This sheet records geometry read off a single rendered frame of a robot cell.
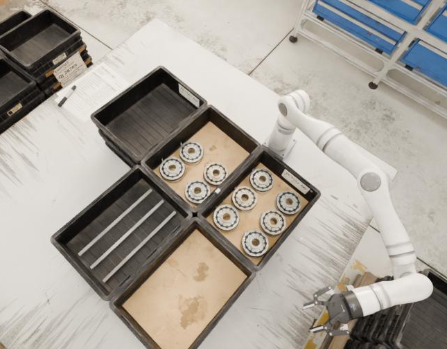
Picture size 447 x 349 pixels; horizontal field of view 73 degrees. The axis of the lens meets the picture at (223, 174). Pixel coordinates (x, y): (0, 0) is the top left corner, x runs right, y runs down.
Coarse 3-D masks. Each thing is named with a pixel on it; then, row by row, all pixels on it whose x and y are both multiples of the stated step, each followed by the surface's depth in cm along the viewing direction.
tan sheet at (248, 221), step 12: (264, 168) 131; (276, 180) 129; (276, 192) 127; (228, 204) 123; (264, 204) 124; (288, 204) 125; (240, 216) 121; (252, 216) 121; (240, 228) 119; (252, 228) 119; (240, 240) 117; (276, 240) 118
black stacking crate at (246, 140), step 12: (204, 120) 135; (216, 120) 134; (180, 132) 124; (192, 132) 133; (228, 132) 134; (240, 132) 126; (168, 144) 123; (180, 144) 132; (240, 144) 133; (252, 144) 126; (156, 156) 121; (168, 156) 130
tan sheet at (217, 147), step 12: (204, 132) 135; (216, 132) 136; (204, 144) 133; (216, 144) 134; (228, 144) 134; (204, 156) 131; (216, 156) 131; (228, 156) 131; (240, 156) 132; (156, 168) 126; (192, 168) 128; (228, 168) 129; (180, 180) 125; (192, 180) 126; (180, 192) 123
